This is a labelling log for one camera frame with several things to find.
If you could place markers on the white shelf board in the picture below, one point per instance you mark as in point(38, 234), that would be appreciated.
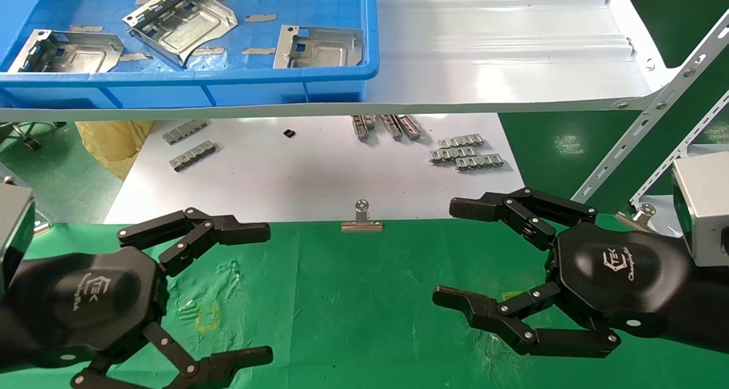
point(484, 64)

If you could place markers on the small metal clip strip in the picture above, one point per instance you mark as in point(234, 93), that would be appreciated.
point(391, 126)
point(359, 128)
point(193, 155)
point(461, 140)
point(450, 154)
point(409, 126)
point(370, 121)
point(479, 162)
point(185, 131)

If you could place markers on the small black plastic piece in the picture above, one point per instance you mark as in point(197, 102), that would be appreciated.
point(289, 133)

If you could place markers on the stamped metal bracket plate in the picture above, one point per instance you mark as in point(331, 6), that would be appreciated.
point(74, 53)
point(324, 50)
point(182, 24)

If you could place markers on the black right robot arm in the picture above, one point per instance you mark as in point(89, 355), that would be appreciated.
point(709, 303)

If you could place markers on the yellow paper bag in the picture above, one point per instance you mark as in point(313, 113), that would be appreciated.
point(111, 144)

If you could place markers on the white slotted angle rail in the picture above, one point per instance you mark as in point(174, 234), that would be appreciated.
point(643, 121)
point(683, 150)

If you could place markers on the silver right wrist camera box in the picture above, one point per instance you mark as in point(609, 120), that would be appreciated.
point(706, 207)

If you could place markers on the green cloth mat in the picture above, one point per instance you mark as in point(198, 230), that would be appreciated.
point(353, 309)

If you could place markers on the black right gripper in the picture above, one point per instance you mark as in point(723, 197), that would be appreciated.
point(621, 275)

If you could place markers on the blue plastic bin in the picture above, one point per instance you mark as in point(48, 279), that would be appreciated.
point(171, 93)

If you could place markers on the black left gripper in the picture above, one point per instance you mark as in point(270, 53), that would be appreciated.
point(85, 298)

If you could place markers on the white paper sheet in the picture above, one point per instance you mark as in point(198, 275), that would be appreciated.
point(313, 178)

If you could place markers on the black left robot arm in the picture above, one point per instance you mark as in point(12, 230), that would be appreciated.
point(14, 332)

